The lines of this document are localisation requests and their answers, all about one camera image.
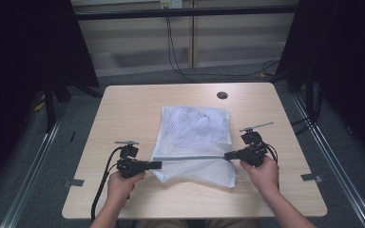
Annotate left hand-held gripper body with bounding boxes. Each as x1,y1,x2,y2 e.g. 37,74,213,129
113,140,150,180

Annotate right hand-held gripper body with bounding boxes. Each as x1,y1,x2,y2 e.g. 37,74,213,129
234,122,275,168

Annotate white mesh laundry bag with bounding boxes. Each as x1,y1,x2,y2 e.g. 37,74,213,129
151,105,238,189

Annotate person's left hand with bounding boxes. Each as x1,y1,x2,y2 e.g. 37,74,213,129
106,170,147,207

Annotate person's right hand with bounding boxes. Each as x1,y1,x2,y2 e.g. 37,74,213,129
239,155,280,198

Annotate white garment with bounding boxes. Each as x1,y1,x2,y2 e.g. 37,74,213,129
163,106,230,144

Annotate grey tape strip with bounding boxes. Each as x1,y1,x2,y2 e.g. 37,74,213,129
300,173,324,184
63,179,86,189

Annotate black metal stand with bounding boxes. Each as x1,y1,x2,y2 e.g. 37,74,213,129
43,74,103,133

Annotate black curtain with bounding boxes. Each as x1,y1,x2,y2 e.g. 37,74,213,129
0,0,100,195
275,0,365,167

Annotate black horizontal bar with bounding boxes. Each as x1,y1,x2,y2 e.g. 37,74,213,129
75,5,299,22

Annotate black floor cables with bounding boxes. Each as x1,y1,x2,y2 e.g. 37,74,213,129
290,83,324,137

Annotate metal floor rail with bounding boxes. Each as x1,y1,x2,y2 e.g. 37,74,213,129
292,94,365,228
0,104,68,228

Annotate black hanging cables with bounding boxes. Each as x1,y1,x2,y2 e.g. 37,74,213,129
164,7,280,84

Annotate white wall outlet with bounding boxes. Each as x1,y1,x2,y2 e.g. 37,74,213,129
160,0,184,10

